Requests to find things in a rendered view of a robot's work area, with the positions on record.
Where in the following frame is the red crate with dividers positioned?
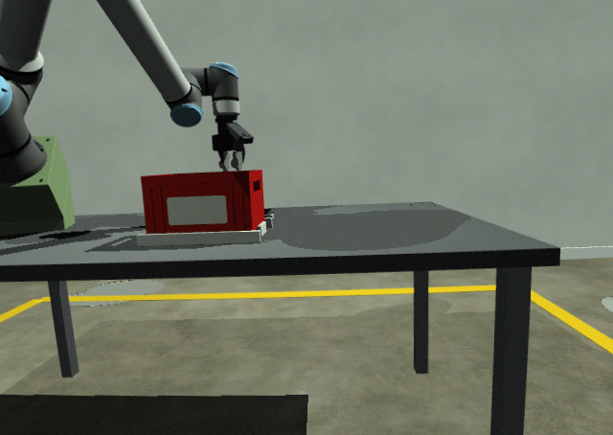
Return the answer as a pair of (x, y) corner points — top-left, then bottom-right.
(146, 170), (265, 234)

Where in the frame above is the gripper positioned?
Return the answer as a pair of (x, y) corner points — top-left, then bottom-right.
(212, 115), (245, 172)

